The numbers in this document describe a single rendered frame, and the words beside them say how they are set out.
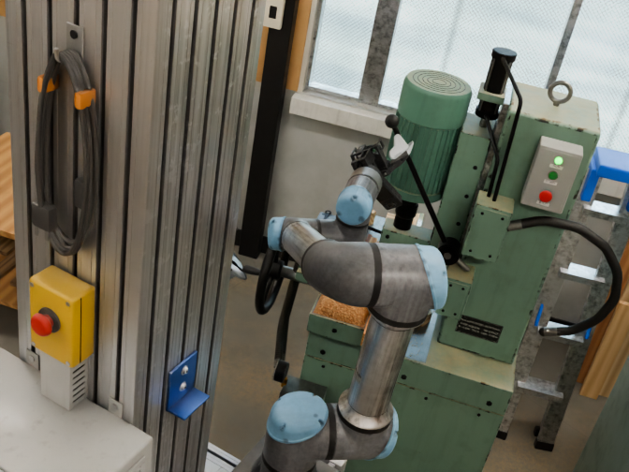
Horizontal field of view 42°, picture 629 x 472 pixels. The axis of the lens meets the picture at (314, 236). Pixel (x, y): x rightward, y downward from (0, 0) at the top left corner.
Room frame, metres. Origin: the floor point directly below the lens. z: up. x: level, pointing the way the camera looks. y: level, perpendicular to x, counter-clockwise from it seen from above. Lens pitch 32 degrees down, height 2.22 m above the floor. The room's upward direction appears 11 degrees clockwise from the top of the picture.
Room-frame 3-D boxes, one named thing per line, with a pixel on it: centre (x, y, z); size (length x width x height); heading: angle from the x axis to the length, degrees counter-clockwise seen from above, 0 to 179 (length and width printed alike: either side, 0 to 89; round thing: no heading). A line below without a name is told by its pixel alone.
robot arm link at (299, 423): (1.22, -0.04, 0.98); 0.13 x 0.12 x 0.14; 105
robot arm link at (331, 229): (1.57, -0.06, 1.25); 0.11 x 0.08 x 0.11; 105
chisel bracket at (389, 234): (1.97, -0.25, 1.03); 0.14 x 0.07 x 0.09; 80
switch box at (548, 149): (1.78, -0.53, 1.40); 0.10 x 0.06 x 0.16; 80
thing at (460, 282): (1.79, -0.39, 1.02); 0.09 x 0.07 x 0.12; 170
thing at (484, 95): (1.95, -0.37, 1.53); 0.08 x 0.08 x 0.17; 80
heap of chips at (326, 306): (1.77, -0.11, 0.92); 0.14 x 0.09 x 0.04; 80
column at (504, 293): (1.93, -0.52, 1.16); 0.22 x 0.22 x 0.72; 80
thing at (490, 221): (1.79, -0.42, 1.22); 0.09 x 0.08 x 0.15; 80
